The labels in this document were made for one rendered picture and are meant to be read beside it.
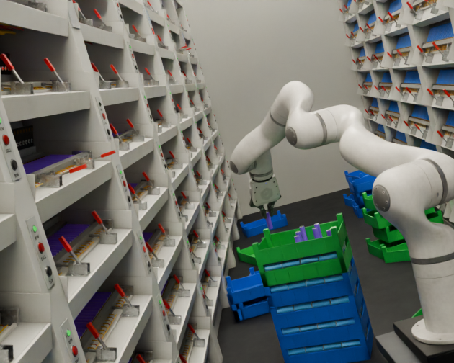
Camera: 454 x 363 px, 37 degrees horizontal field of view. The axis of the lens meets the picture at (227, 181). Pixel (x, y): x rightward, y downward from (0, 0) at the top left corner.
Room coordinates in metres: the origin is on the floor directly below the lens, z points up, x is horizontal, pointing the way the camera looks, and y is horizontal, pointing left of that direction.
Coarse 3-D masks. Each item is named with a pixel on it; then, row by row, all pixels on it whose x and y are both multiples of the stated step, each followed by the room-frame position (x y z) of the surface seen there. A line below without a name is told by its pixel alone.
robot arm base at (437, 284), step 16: (416, 272) 1.56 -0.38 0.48; (432, 272) 1.52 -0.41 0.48; (448, 272) 1.51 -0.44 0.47; (432, 288) 1.52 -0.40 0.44; (448, 288) 1.51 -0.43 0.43; (432, 304) 1.53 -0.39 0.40; (448, 304) 1.51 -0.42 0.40; (432, 320) 1.53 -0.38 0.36; (448, 320) 1.51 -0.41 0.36; (416, 336) 1.55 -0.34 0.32; (432, 336) 1.52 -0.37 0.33; (448, 336) 1.50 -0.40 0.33
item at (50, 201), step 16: (48, 144) 1.79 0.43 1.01; (64, 144) 1.78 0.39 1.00; (80, 144) 1.78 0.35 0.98; (96, 144) 1.78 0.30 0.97; (96, 160) 1.78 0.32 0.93; (32, 176) 1.17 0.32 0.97; (64, 176) 1.48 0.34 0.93; (80, 176) 1.49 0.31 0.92; (96, 176) 1.61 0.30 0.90; (32, 192) 1.17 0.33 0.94; (48, 192) 1.28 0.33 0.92; (64, 192) 1.35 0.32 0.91; (80, 192) 1.47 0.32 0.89; (48, 208) 1.25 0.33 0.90; (64, 208) 1.35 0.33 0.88
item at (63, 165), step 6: (72, 156) 1.66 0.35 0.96; (78, 156) 1.66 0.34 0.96; (60, 162) 1.55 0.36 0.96; (66, 162) 1.56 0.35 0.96; (72, 162) 1.61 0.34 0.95; (48, 168) 1.45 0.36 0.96; (54, 168) 1.47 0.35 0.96; (60, 168) 1.51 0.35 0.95; (66, 168) 1.55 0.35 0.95; (36, 174) 1.35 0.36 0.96; (36, 180) 1.35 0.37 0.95; (36, 186) 1.30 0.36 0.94
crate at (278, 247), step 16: (320, 224) 2.40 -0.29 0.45; (336, 224) 2.38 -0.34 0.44; (272, 240) 2.46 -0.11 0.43; (288, 240) 2.44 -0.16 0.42; (320, 240) 2.21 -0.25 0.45; (336, 240) 2.19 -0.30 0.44; (256, 256) 2.28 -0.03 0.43; (272, 256) 2.26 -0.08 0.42; (288, 256) 2.25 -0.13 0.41; (304, 256) 2.23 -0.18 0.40
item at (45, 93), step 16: (0, 64) 1.69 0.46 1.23; (48, 64) 1.61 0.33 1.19; (0, 80) 1.17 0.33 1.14; (32, 80) 1.79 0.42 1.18; (48, 80) 1.78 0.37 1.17; (64, 80) 1.76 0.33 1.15; (80, 80) 1.77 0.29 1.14; (16, 96) 1.26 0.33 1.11; (32, 96) 1.33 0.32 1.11; (48, 96) 1.43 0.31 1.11; (64, 96) 1.54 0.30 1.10; (80, 96) 1.68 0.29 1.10; (16, 112) 1.24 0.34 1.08; (32, 112) 1.33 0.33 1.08; (48, 112) 1.43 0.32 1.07; (64, 112) 1.54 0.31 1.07
